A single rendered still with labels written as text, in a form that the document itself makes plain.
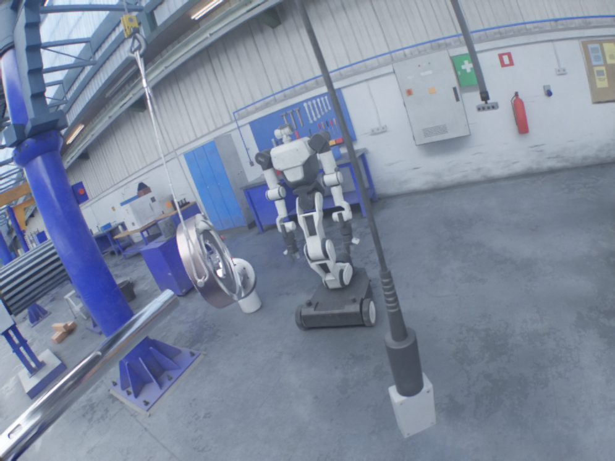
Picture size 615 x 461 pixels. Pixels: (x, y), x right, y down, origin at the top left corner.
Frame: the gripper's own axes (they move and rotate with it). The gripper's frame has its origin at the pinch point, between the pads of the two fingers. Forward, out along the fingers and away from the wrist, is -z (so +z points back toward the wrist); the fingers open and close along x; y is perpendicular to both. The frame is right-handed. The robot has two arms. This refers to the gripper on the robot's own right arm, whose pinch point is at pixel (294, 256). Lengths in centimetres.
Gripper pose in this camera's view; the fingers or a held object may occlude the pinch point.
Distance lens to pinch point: 230.4
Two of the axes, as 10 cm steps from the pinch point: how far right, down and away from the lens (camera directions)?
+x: -3.8, 2.3, -9.0
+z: -2.5, -9.6, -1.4
